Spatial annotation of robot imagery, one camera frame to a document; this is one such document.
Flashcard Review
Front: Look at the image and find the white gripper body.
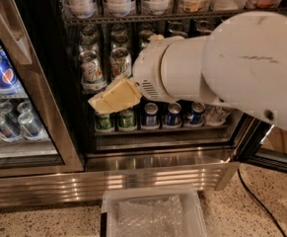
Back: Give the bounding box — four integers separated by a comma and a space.
132, 37, 181, 103

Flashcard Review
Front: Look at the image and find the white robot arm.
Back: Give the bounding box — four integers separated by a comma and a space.
89, 11, 287, 131

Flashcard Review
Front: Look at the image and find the clear water bottle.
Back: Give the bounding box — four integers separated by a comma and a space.
205, 106, 232, 126

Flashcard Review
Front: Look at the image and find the left plastic bottle top shelf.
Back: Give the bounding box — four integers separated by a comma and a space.
64, 0, 96, 19

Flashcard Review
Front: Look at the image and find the stainless steel fridge base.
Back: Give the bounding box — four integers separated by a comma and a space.
0, 149, 240, 207

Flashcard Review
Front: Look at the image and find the closed glass fridge door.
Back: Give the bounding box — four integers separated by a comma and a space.
0, 0, 87, 178

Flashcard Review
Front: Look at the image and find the large pepsi can left fridge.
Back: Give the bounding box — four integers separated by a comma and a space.
0, 56, 22, 95

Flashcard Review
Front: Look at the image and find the open fridge door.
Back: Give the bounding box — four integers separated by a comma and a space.
235, 118, 287, 174

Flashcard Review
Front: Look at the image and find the front middle 7up can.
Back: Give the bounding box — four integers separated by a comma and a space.
109, 47, 132, 79

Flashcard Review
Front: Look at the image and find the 7up can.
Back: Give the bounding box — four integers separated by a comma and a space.
109, 47, 132, 79
79, 50, 107, 91

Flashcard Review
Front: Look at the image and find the front left 7up can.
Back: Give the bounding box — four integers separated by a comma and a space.
79, 50, 107, 91

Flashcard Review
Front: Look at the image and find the blue pepsi can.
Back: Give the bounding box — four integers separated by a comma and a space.
141, 103, 159, 129
184, 102, 205, 127
164, 103, 181, 127

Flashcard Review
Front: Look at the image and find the front left green can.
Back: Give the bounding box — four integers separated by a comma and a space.
96, 114, 114, 132

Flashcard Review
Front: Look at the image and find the clear plastic bin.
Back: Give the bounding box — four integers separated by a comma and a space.
100, 185, 207, 237

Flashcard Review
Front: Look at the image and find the bubble wrap sheet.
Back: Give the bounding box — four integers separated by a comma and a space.
115, 195, 186, 237

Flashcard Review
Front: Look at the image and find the black power cable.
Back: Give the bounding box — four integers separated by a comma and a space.
237, 168, 287, 237

